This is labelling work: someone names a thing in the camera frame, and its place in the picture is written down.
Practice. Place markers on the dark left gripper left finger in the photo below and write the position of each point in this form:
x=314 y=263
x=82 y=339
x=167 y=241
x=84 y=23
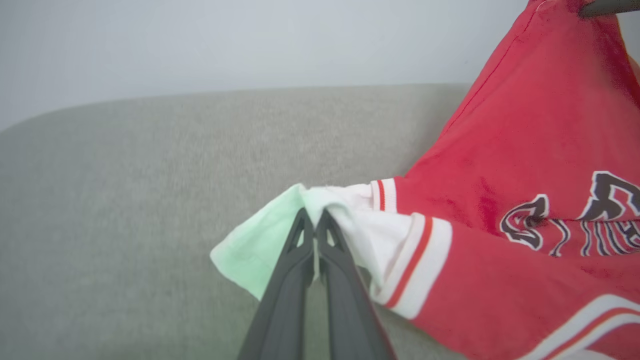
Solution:
x=285 y=300

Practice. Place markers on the grey fabric sofa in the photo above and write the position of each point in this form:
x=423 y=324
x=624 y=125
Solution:
x=150 y=200

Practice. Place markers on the red and white jersey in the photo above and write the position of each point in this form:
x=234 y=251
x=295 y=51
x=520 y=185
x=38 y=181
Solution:
x=525 y=175

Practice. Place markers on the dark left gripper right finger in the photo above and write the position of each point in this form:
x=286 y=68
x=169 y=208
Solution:
x=350 y=310

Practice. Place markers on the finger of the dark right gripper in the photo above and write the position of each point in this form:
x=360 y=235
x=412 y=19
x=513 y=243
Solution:
x=610 y=7

